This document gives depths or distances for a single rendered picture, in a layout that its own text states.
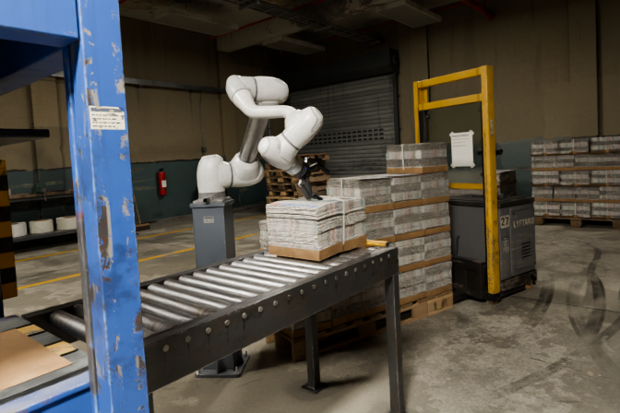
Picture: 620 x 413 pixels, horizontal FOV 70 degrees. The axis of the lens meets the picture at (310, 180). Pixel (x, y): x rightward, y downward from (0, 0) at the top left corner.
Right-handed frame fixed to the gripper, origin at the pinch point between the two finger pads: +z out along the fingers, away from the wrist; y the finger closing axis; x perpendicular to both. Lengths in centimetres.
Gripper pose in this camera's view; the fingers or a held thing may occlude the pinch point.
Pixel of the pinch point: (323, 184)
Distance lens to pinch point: 204.7
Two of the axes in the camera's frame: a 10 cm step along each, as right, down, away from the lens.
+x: 7.7, -0.1, -6.4
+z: 5.9, 4.0, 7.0
